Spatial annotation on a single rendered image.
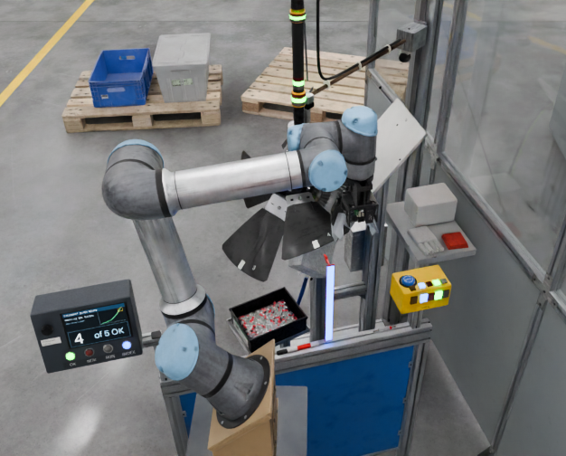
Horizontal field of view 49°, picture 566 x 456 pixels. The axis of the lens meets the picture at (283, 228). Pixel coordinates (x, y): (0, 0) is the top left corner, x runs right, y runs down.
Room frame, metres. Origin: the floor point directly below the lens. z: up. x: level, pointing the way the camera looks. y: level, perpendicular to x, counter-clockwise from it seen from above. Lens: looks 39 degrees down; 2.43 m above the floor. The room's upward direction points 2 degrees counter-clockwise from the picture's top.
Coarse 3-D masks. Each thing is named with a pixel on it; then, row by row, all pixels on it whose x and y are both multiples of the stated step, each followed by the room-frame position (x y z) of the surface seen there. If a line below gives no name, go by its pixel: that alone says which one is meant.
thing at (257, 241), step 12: (252, 216) 1.74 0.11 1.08; (264, 216) 1.73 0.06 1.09; (276, 216) 1.72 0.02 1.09; (240, 228) 1.74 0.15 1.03; (252, 228) 1.72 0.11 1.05; (264, 228) 1.70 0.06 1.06; (276, 228) 1.70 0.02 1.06; (228, 240) 1.73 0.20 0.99; (240, 240) 1.71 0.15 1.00; (252, 240) 1.69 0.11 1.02; (264, 240) 1.68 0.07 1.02; (276, 240) 1.67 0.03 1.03; (228, 252) 1.70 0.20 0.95; (240, 252) 1.67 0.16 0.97; (252, 252) 1.66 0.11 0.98; (264, 252) 1.65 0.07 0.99; (276, 252) 1.64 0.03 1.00; (252, 264) 1.63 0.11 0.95; (264, 264) 1.62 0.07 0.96; (252, 276) 1.60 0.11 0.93; (264, 276) 1.59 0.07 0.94
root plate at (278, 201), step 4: (272, 196) 1.77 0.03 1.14; (276, 196) 1.77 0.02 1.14; (272, 200) 1.76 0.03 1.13; (276, 200) 1.76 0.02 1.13; (280, 200) 1.76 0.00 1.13; (284, 200) 1.76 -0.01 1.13; (268, 204) 1.76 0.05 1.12; (272, 204) 1.75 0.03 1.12; (276, 204) 1.75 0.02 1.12; (280, 204) 1.75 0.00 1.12; (284, 204) 1.75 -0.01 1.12; (268, 208) 1.75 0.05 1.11; (272, 208) 1.75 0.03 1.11; (276, 208) 1.74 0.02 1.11; (284, 208) 1.74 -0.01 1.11; (272, 212) 1.74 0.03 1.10; (276, 212) 1.74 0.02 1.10; (280, 212) 1.73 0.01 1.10; (284, 212) 1.73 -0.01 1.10; (280, 216) 1.73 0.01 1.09; (284, 216) 1.72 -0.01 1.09; (284, 220) 1.71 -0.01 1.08
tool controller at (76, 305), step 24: (96, 288) 1.25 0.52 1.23; (120, 288) 1.24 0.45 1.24; (48, 312) 1.14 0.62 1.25; (72, 312) 1.15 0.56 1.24; (96, 312) 1.16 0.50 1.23; (120, 312) 1.17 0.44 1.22; (48, 336) 1.12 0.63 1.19; (96, 336) 1.14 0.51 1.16; (120, 336) 1.15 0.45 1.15; (48, 360) 1.10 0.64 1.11; (72, 360) 1.11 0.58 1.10; (96, 360) 1.12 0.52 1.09
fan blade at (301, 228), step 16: (288, 208) 1.64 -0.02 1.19; (304, 208) 1.63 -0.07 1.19; (320, 208) 1.63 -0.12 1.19; (288, 224) 1.57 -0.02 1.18; (304, 224) 1.55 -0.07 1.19; (320, 224) 1.54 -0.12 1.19; (288, 240) 1.50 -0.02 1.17; (304, 240) 1.48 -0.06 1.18; (320, 240) 1.47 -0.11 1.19; (288, 256) 1.44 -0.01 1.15
